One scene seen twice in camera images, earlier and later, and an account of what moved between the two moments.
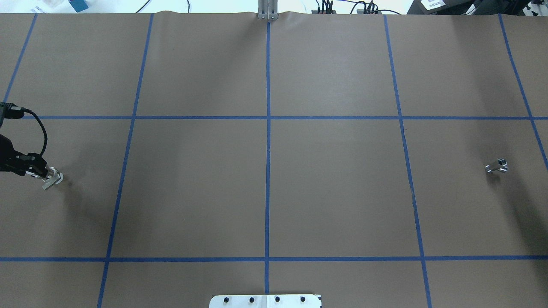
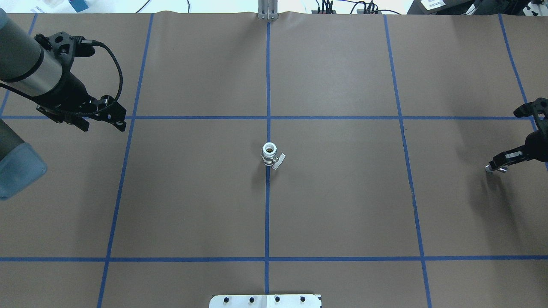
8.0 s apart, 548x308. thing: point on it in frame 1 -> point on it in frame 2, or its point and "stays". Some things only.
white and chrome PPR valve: [54, 177] -> [269, 155]
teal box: [78, 5] stays
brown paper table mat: [377, 161] stays
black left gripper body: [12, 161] -> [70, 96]
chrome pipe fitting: [502, 162] stays
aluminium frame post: [267, 10] stays
